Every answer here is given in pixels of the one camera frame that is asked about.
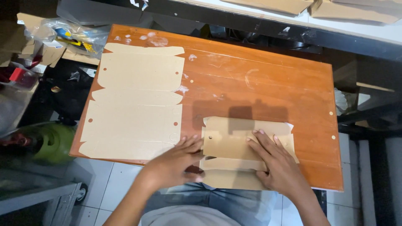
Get person's blue jeans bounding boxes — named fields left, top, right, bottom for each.
left=143, top=183, right=278, bottom=226

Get flat tan cardboard box blank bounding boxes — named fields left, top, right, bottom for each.
left=78, top=42, right=185, bottom=161

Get tan cardboard box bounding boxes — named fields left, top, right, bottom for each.
left=78, top=42, right=185, bottom=161
left=199, top=116, right=300, bottom=191

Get crumpled clear plastic bag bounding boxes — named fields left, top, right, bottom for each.
left=334, top=88, right=348, bottom=116

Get person's right hand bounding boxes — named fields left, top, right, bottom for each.
left=246, top=129, right=312, bottom=199

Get clear plastic bag with items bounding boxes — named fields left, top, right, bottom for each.
left=25, top=18, right=110, bottom=58

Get green gas cylinder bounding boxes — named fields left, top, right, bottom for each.
left=19, top=122, right=77, bottom=165

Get person's white shirt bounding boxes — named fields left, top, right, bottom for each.
left=140, top=205, right=242, bottom=226

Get grey metal cart with wheel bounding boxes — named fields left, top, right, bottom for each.
left=0, top=182, right=88, bottom=226

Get red plastic container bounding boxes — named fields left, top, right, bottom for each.
left=9, top=67, right=37, bottom=89

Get person's left hand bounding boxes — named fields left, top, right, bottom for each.
left=145, top=135, right=205, bottom=193

